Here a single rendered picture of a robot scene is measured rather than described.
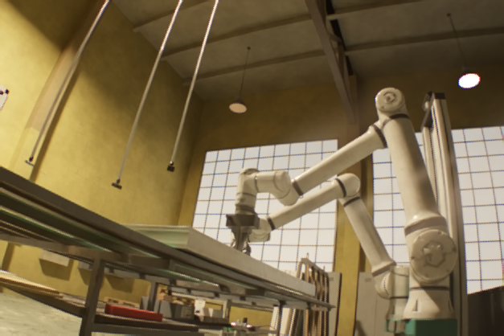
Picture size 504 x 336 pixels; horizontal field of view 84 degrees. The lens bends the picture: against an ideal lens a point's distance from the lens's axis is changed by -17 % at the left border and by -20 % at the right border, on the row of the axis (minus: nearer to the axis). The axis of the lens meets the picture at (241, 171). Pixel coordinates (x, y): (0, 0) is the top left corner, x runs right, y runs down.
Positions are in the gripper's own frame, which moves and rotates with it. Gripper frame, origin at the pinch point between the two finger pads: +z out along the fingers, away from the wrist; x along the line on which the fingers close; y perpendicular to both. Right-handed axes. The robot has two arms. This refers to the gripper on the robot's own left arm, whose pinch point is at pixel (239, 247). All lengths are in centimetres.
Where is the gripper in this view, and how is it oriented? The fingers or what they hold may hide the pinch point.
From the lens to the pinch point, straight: 135.7
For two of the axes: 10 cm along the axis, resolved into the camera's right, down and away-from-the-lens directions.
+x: 8.8, -0.7, -4.6
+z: -1.4, 9.1, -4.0
